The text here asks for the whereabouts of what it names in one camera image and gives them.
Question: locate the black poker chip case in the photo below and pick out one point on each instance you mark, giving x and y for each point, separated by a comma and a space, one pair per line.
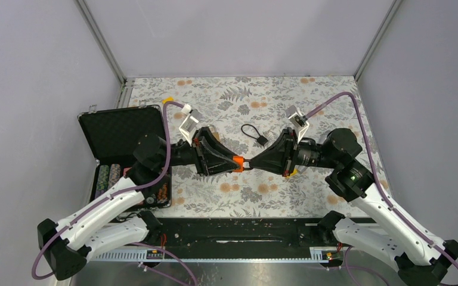
113, 135

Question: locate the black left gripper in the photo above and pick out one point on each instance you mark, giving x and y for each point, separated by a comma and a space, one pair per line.
213, 159

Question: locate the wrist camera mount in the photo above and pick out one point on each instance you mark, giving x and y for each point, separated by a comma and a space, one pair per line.
299, 121
188, 126

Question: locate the yellow block near case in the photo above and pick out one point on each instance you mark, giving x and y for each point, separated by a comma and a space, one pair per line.
168, 99

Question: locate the large brass padlock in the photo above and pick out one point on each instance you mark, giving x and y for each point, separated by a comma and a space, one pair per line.
214, 132

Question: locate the floral table cloth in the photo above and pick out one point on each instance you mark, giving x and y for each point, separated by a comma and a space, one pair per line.
241, 108

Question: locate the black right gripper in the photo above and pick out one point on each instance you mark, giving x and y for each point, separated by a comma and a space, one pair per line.
278, 158

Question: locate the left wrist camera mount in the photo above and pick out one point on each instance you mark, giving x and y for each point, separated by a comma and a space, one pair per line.
188, 126

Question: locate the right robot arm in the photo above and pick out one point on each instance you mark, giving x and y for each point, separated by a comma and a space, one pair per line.
417, 255

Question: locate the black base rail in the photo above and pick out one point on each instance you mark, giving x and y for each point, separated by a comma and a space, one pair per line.
238, 240

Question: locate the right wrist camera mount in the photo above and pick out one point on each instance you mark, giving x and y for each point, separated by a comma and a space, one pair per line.
299, 121

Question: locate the small orange black padlock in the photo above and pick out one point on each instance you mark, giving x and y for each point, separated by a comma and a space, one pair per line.
242, 163

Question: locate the grey marker yellow cap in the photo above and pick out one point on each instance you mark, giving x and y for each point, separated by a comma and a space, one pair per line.
297, 170

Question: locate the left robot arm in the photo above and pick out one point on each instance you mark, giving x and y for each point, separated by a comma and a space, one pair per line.
70, 243

